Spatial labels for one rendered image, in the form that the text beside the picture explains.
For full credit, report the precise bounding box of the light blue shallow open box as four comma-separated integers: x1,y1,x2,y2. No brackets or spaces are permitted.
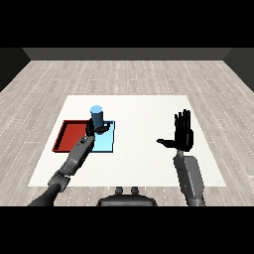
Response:
90,120,116,154

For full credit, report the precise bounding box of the red shallow open box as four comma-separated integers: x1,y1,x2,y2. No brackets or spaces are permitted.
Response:
52,119,91,154

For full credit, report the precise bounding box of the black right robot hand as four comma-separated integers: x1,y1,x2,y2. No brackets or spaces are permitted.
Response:
156,108,195,153

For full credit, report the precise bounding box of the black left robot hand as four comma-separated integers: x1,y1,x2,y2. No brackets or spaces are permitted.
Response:
84,119,112,139

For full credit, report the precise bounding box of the blue can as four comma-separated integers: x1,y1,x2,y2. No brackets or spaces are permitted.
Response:
89,104,104,131

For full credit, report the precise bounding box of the dark grey robot body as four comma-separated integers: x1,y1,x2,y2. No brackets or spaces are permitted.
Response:
96,187,159,207

